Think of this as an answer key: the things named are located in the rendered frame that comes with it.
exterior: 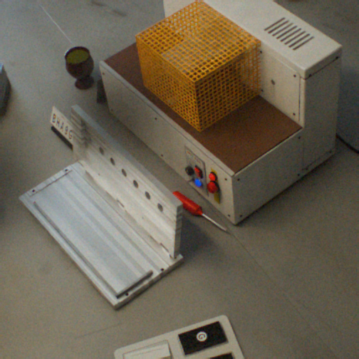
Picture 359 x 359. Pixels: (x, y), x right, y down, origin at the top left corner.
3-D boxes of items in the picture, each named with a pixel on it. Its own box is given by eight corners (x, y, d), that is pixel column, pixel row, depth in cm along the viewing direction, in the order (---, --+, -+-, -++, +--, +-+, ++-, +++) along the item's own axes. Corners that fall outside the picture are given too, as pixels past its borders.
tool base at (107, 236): (20, 202, 215) (16, 194, 212) (84, 162, 222) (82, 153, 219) (115, 310, 190) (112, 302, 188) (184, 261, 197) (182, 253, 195)
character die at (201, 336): (178, 337, 183) (177, 334, 182) (219, 323, 184) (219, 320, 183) (184, 355, 180) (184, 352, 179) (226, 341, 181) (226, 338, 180)
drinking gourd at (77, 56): (82, 69, 246) (75, 41, 238) (104, 79, 243) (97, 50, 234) (64, 86, 243) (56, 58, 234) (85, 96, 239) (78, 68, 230)
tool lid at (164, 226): (70, 106, 206) (76, 104, 207) (73, 162, 219) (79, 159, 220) (177, 206, 181) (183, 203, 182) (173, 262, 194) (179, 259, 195)
